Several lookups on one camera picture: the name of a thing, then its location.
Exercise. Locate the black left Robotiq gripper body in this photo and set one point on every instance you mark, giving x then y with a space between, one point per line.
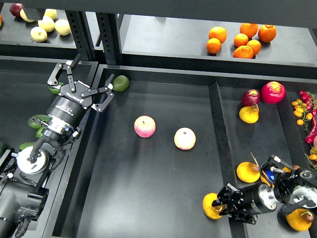
66 112

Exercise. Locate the yellow pear with long stem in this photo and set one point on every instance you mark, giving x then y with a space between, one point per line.
248 172

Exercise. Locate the small dark red apple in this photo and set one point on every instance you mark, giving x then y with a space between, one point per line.
250 97

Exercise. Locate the orange top left of group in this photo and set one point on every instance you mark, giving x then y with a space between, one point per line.
219 33

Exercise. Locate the pale pink apple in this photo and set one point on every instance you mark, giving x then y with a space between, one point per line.
184 138

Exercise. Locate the orange lower right small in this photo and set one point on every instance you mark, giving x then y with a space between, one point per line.
255 45

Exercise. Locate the green avocado upper left tray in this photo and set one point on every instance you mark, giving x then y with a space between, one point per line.
54 90

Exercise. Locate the green avocado at tray corner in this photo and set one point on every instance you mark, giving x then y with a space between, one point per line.
120 83

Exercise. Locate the dark red apple on shelf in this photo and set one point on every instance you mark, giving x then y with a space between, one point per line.
15 9

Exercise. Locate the pale yellow pear front left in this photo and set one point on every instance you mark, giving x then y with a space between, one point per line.
38 34

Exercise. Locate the pink red apple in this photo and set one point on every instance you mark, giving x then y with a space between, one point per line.
144 126

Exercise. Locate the red chili pepper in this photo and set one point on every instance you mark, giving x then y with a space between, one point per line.
313 132

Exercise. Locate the green avocado tray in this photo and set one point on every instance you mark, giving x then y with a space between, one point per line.
54 90
38 121
39 132
26 144

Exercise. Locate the black perforated shelf post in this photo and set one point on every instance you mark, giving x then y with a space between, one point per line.
108 24

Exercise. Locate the cherry tomato bunch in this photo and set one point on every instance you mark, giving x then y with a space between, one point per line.
305 109

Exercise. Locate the orange of group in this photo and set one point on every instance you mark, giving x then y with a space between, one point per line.
219 33
244 52
213 45

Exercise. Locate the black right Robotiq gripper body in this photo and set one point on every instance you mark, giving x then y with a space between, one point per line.
258 199

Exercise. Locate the black centre tray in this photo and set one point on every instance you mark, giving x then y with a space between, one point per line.
147 187

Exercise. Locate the small orange centre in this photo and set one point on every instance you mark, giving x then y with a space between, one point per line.
240 40

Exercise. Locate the yellow pear middle right tray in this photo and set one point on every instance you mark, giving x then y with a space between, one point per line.
265 179

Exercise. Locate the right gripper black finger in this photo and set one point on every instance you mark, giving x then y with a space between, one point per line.
240 214
229 196

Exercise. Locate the pale yellow pear centre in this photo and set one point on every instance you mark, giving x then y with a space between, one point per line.
47 24

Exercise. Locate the orange front of group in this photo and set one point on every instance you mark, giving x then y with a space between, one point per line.
244 52

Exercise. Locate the orange top centre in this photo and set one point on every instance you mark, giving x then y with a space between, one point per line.
249 29

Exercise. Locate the green avocado lower left tray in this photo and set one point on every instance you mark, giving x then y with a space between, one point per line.
26 144

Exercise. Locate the large red apple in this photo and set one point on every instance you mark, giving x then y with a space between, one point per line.
273 92

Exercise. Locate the orange lower left of group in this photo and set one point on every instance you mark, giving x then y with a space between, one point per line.
213 45

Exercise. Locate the pale yellow pear back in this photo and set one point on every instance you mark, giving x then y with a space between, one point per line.
52 13

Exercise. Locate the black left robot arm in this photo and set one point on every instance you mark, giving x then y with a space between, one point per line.
23 172

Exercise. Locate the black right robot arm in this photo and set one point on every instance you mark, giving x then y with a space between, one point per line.
280 183

